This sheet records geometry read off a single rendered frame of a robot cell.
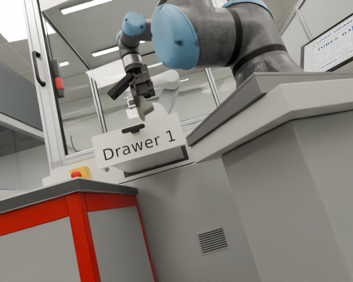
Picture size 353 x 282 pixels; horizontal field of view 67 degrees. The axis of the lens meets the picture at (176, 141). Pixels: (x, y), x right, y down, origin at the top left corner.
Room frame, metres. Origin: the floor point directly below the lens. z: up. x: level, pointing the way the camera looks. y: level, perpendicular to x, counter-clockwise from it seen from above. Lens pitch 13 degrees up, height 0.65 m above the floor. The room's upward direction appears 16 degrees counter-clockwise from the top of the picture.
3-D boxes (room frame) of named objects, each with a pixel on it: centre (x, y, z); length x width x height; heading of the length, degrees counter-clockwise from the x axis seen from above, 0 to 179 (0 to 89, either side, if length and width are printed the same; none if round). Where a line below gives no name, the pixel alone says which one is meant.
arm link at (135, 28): (0.83, 0.03, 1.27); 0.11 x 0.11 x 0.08; 22
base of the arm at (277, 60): (0.52, -0.21, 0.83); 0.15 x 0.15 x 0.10
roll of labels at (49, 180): (0.68, 0.33, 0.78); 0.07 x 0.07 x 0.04
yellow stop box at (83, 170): (1.13, 0.45, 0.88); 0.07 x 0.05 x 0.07; 89
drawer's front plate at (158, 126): (0.83, 0.12, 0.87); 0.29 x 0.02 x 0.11; 89
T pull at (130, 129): (0.80, 0.12, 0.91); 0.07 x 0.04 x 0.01; 89
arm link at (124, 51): (0.91, 0.08, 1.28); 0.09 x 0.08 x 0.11; 22
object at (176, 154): (1.03, 0.12, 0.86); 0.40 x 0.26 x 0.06; 179
